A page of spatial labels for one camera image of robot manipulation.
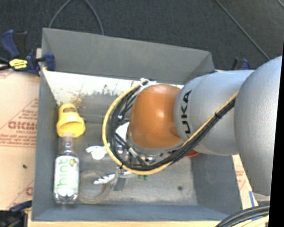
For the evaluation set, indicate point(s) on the brown cardboard board, red print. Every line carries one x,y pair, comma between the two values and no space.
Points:
8,168

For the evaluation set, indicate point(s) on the grey metal bin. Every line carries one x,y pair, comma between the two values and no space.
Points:
150,190

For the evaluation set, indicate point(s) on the yellow plastic cup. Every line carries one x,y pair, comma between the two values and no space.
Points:
70,124

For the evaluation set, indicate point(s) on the clear plastic bottle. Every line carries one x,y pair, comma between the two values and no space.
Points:
66,175

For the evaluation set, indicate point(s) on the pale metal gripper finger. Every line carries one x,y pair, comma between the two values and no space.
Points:
120,184

